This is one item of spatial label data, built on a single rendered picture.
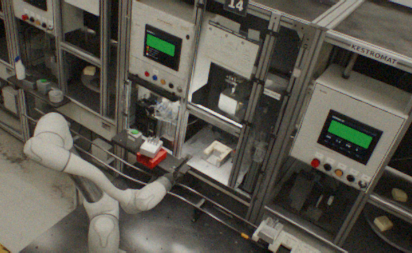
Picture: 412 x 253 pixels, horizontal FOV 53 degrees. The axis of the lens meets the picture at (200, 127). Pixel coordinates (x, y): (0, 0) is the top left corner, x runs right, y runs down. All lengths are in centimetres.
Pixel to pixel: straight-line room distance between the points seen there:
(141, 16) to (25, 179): 202
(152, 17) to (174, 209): 119
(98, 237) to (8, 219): 148
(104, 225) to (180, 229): 55
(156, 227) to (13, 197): 154
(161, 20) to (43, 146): 93
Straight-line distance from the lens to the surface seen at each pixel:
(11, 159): 409
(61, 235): 255
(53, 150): 190
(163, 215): 264
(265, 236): 236
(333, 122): 201
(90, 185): 225
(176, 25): 226
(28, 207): 365
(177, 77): 237
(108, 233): 221
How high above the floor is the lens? 267
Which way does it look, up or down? 36 degrees down
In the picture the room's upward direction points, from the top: 11 degrees clockwise
